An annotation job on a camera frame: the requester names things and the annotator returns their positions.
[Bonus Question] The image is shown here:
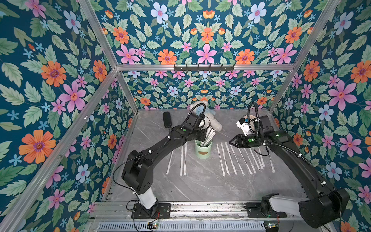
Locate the green metal straw cup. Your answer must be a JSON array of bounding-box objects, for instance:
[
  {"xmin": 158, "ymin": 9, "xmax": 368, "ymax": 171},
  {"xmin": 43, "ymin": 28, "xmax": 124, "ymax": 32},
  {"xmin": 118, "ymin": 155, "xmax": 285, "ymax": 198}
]
[{"xmin": 195, "ymin": 140, "xmax": 213, "ymax": 160}]

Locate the eleventh white straw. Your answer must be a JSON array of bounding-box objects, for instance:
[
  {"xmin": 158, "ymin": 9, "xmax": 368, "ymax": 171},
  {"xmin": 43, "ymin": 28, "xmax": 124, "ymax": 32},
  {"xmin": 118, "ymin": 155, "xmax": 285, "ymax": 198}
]
[{"xmin": 183, "ymin": 143, "xmax": 187, "ymax": 176}]

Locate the twelfth white straw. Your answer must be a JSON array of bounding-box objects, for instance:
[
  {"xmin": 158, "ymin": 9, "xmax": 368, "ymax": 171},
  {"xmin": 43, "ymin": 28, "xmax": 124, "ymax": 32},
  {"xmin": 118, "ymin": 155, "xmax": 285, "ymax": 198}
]
[{"xmin": 166, "ymin": 151, "xmax": 174, "ymax": 175}]

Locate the thirteenth white straw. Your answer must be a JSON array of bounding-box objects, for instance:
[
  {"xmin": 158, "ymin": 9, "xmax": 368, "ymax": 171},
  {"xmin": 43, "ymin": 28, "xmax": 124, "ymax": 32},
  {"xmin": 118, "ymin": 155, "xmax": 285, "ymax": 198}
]
[{"xmin": 179, "ymin": 146, "xmax": 184, "ymax": 177}]

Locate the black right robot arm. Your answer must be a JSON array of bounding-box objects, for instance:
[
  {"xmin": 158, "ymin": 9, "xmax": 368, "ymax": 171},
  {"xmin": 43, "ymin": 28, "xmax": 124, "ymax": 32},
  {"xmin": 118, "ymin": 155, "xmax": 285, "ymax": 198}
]
[{"xmin": 229, "ymin": 116, "xmax": 350, "ymax": 228}]

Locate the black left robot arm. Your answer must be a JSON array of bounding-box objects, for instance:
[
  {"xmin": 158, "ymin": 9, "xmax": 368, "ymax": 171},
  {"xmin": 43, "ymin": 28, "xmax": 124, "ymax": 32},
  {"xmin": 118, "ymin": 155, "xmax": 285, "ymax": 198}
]
[{"xmin": 121, "ymin": 113, "xmax": 210, "ymax": 211}]

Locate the bundle of wrapped straws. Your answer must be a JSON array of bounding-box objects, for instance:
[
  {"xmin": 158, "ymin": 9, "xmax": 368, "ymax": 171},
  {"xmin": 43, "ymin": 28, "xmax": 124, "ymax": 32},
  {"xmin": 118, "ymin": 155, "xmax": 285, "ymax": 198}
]
[{"xmin": 200, "ymin": 127, "xmax": 215, "ymax": 147}]

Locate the beige round alarm clock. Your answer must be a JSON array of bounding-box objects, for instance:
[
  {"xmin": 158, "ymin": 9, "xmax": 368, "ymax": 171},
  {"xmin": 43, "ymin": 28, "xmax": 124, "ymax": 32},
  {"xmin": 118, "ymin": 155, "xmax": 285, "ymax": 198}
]
[{"xmin": 244, "ymin": 115, "xmax": 257, "ymax": 122}]

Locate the white teddy bear blue shirt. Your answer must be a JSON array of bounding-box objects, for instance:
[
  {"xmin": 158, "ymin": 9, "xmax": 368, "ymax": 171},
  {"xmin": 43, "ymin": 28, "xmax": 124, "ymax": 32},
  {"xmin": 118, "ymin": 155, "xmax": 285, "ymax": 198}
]
[{"xmin": 189, "ymin": 100, "xmax": 223, "ymax": 132}]

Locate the black glasses case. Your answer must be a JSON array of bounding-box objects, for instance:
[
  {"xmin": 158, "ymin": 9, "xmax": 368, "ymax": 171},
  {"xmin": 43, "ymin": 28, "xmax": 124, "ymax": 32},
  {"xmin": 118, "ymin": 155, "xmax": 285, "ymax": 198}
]
[{"xmin": 163, "ymin": 111, "xmax": 172, "ymax": 128}]

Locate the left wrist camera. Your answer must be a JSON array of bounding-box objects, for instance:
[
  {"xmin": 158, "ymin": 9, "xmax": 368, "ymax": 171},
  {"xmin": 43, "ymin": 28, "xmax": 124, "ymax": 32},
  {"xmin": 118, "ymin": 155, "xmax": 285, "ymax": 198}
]
[{"xmin": 194, "ymin": 116, "xmax": 205, "ymax": 130}]

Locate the black wall hook rail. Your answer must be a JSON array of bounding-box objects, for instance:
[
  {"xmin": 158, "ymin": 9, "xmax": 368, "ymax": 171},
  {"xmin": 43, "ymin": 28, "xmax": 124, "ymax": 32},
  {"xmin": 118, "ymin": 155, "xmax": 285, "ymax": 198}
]
[{"xmin": 173, "ymin": 64, "xmax": 235, "ymax": 72}]

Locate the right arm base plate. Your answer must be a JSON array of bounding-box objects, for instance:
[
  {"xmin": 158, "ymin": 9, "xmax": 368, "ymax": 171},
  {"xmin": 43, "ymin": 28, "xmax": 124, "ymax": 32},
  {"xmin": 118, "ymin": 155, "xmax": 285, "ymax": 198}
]
[{"xmin": 244, "ymin": 202, "xmax": 287, "ymax": 218}]

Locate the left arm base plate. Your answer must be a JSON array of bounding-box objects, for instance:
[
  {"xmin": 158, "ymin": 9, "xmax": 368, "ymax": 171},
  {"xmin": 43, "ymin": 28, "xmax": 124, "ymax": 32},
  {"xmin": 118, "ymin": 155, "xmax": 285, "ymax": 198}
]
[{"xmin": 131, "ymin": 203, "xmax": 172, "ymax": 219}]

